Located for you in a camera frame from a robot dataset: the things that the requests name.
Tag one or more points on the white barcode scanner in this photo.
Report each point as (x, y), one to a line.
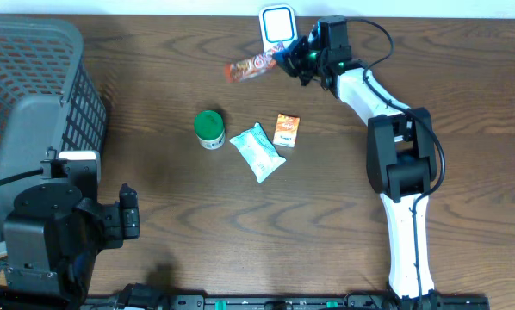
(277, 25)

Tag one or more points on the orange red candy bar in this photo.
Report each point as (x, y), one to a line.
(254, 66)

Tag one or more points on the green lid white jar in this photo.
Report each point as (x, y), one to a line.
(209, 129)

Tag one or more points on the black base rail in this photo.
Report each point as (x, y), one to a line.
(139, 297)

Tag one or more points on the teal wet wipes pack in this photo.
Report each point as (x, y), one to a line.
(258, 152)

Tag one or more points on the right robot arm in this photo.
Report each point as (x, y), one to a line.
(405, 162)

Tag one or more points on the orange tissue pack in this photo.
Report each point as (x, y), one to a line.
(286, 130)

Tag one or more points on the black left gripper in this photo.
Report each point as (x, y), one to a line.
(107, 217)

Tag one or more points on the grey plastic mesh basket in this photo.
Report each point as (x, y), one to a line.
(48, 103)

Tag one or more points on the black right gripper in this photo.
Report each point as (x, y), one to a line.
(287, 59)

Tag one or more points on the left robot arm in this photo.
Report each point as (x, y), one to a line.
(53, 236)

